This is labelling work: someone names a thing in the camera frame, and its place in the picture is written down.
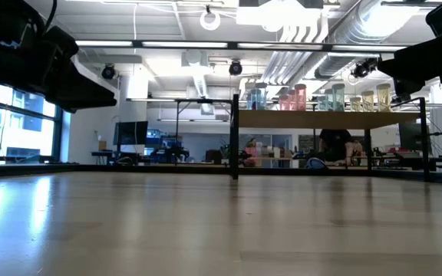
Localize silver ventilation duct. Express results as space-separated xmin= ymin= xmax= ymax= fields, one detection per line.
xmin=315 ymin=0 xmax=421 ymax=80

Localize black ceiling light cluster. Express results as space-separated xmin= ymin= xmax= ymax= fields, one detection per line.
xmin=350 ymin=55 xmax=384 ymax=79

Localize blue round object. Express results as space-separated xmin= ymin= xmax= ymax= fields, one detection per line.
xmin=305 ymin=156 xmax=328 ymax=169

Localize wooden shelf with black frame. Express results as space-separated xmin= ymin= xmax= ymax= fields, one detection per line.
xmin=229 ymin=94 xmax=431 ymax=182

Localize LED light bar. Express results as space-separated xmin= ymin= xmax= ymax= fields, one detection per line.
xmin=73 ymin=38 xmax=410 ymax=53

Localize black computer monitor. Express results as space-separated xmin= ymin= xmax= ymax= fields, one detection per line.
xmin=113 ymin=120 xmax=149 ymax=146
xmin=398 ymin=121 xmax=424 ymax=153

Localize large window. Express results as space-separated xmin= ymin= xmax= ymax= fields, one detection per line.
xmin=0 ymin=78 xmax=67 ymax=162

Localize white ring lamp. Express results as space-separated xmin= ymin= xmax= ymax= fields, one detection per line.
xmin=200 ymin=9 xmax=222 ymax=31

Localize blue bottle with purple contents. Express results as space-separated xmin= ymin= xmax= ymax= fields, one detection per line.
xmin=248 ymin=88 xmax=259 ymax=111

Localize black ceiling spotlight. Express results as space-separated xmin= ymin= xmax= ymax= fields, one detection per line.
xmin=228 ymin=59 xmax=243 ymax=77
xmin=101 ymin=64 xmax=117 ymax=81

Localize person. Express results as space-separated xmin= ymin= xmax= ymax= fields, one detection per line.
xmin=318 ymin=129 xmax=364 ymax=166

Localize white ceiling pipes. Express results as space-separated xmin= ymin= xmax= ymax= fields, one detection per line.
xmin=261 ymin=15 xmax=332 ymax=86

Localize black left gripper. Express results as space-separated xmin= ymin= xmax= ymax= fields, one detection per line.
xmin=0 ymin=0 xmax=117 ymax=114

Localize blue machine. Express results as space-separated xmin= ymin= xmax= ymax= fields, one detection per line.
xmin=145 ymin=128 xmax=191 ymax=164

